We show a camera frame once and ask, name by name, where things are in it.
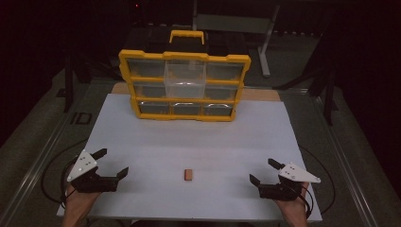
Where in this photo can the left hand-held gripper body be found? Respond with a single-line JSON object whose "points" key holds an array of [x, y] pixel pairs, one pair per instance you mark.
{"points": [[82, 165]]}

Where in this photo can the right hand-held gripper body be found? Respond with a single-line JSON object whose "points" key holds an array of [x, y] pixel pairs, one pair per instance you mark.
{"points": [[296, 175]]}

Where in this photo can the person's right hand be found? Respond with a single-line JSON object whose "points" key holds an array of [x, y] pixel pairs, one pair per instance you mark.
{"points": [[296, 208]]}

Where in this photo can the person's left hand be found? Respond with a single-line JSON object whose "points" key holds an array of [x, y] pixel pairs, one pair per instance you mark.
{"points": [[77, 201]]}

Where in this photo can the small brown block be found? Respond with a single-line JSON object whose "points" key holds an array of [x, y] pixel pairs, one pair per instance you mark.
{"points": [[188, 175]]}

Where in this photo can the black metal stand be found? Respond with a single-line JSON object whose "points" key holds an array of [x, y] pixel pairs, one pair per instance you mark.
{"points": [[67, 94], [329, 104]]}

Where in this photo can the person's dark clothing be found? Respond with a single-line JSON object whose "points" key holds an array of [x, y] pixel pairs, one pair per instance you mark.
{"points": [[189, 224]]}

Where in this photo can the yellow drawer organizer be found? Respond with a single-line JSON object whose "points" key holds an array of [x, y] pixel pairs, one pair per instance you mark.
{"points": [[189, 117]]}

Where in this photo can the grey metal stand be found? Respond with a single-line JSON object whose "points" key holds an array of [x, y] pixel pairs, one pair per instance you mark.
{"points": [[266, 63]]}

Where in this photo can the clear plastic drawer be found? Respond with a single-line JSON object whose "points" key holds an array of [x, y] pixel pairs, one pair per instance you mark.
{"points": [[185, 90]]}

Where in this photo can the aluminium frame rail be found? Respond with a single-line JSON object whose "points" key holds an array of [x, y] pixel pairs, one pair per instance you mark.
{"points": [[346, 176], [34, 170]]}

